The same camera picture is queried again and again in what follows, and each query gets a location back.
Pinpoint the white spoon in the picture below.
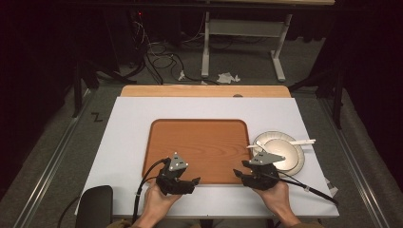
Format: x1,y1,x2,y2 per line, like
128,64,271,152
245,140,270,154

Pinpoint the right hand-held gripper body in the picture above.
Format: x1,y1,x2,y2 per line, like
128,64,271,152
242,151,286,191

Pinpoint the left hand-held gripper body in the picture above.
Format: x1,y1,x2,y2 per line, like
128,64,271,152
155,151,196,196

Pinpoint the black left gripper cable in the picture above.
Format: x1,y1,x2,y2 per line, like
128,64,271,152
131,157,171,224

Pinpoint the person's left hand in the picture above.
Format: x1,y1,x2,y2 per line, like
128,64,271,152
144,179,183,220

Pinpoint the black chair back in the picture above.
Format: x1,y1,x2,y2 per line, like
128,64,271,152
74,184,114,228

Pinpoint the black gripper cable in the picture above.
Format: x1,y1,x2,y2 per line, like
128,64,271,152
269,171,339,207
131,157,171,224

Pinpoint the white stick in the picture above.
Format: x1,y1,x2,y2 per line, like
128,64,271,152
288,139,317,146

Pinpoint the metal floor rail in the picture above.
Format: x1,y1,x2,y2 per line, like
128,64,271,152
11,89,93,228
318,97,392,228

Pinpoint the white table cover board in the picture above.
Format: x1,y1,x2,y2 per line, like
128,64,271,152
74,96,340,219

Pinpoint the white tape tag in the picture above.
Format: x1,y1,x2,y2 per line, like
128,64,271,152
324,178,339,198

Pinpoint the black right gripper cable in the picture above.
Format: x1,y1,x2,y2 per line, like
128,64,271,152
269,171,339,207

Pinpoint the tangle of floor cables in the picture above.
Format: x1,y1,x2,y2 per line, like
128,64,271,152
131,12,221,86

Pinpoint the person's right hand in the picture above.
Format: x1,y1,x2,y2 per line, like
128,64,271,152
252,180,295,220

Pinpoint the wooden table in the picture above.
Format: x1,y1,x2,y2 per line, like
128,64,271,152
120,84,292,99

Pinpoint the large white plate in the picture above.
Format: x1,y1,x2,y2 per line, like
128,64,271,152
252,130,306,178

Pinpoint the crumpled white paper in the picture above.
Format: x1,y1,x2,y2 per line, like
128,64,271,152
216,71,241,86

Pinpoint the white metal desk frame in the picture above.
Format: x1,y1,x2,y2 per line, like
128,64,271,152
201,10,294,84

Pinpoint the brown wooden tray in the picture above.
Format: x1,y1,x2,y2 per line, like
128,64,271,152
142,118,252,185

